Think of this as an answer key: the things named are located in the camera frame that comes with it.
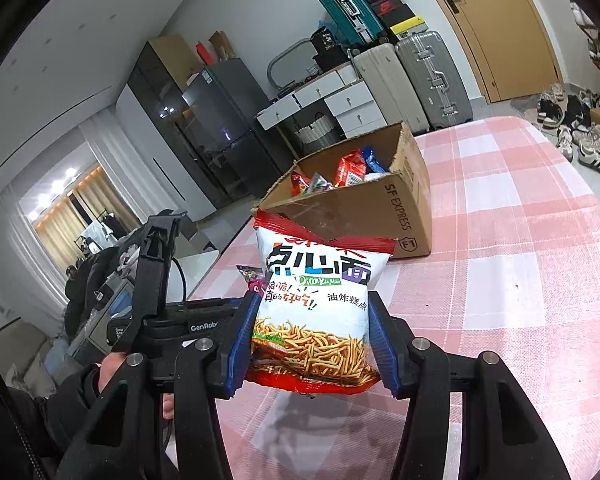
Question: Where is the white noodle snack bag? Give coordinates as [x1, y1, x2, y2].
[247, 210, 396, 394]

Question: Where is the black refrigerator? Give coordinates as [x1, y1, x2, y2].
[183, 58, 294, 198]

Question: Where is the beige suitcase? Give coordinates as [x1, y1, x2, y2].
[352, 44, 430, 136]

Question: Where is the person left hand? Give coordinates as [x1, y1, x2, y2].
[97, 352, 126, 393]

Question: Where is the red triangular snack bag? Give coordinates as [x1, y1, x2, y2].
[290, 170, 311, 197]

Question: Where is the silver suitcase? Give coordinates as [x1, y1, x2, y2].
[396, 30, 474, 129]

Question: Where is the woven laundry basket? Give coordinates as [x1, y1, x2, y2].
[294, 115, 343, 155]

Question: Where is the SF cardboard box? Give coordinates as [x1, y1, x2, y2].
[258, 122, 432, 259]

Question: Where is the purple candy bag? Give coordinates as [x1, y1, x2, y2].
[306, 172, 334, 194]
[236, 266, 268, 296]

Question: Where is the stack of shoe boxes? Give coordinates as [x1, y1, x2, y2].
[365, 0, 428, 44]

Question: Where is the blue Oreo packet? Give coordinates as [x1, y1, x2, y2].
[361, 146, 387, 174]

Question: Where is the white drawer desk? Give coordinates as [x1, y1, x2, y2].
[257, 63, 387, 158]

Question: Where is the pink plaid tablecloth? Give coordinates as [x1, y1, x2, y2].
[218, 117, 600, 479]

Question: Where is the white side table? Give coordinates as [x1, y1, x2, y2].
[166, 250, 220, 304]

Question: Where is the teal suitcase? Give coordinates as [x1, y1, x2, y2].
[318, 0, 388, 47]

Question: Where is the red wafer packet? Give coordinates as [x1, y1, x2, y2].
[334, 148, 367, 188]

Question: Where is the wooden door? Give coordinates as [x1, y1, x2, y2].
[437, 0, 562, 103]

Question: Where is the dark glass cabinet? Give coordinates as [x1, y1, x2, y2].
[128, 35, 248, 208]

